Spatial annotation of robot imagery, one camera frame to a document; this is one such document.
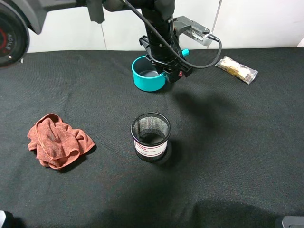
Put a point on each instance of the white object bottom left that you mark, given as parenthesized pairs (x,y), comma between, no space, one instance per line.
(2,219)

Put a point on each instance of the grey object bottom right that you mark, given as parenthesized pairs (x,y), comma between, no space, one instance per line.
(293,222)

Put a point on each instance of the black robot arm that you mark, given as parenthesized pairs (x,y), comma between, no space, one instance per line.
(161,42)

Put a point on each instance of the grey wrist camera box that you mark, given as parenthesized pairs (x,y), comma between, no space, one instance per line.
(192,29)

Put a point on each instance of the orange crumpled cloth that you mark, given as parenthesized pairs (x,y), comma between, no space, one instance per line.
(56,143)

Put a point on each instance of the teal saucepan with handle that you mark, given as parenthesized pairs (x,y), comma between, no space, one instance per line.
(145,76)

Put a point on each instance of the black mesh pen cup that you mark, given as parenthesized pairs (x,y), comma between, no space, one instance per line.
(150,132)

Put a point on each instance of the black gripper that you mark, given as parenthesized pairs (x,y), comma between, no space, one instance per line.
(163,60)

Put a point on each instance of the clear wrapped snack bar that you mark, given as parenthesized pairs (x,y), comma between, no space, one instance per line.
(237,70)

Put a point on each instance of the black tablecloth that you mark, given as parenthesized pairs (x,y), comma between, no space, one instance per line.
(208,151)

